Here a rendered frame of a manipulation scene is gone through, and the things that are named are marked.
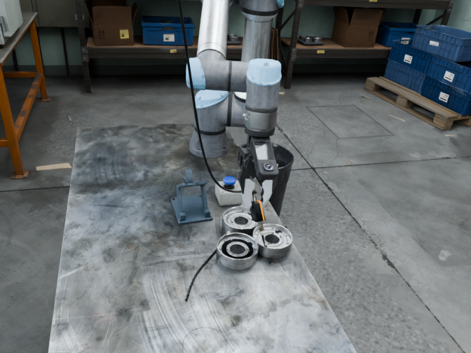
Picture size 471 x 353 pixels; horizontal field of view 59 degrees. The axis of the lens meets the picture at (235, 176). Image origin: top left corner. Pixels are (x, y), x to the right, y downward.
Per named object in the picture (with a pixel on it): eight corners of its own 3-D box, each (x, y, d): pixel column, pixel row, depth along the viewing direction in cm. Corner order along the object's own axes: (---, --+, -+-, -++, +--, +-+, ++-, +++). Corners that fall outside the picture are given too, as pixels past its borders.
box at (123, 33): (141, 46, 413) (139, 6, 394) (90, 47, 397) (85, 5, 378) (135, 36, 445) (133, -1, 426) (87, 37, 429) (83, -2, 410)
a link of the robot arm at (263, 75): (280, 58, 97) (284, 64, 89) (275, 105, 101) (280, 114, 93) (247, 57, 96) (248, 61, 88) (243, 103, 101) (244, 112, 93)
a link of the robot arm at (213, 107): (195, 118, 157) (195, 82, 151) (230, 120, 158) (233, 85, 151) (192, 131, 147) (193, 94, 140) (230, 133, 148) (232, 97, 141)
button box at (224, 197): (242, 204, 128) (243, 190, 125) (219, 206, 126) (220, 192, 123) (235, 190, 134) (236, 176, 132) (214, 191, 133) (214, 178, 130)
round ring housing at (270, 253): (277, 266, 105) (280, 254, 103) (243, 248, 110) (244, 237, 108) (297, 245, 113) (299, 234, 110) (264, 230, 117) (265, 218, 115)
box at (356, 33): (380, 48, 481) (390, 8, 459) (339, 48, 467) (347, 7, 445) (361, 39, 516) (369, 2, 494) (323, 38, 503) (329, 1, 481)
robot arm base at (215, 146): (186, 141, 162) (186, 118, 157) (223, 139, 166) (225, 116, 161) (193, 160, 150) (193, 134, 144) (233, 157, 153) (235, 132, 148)
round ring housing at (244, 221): (236, 213, 123) (237, 202, 121) (265, 227, 118) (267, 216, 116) (214, 229, 116) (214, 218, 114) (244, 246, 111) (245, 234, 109)
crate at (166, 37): (189, 38, 458) (190, 17, 447) (193, 47, 426) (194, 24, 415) (141, 36, 447) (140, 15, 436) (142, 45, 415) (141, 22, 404)
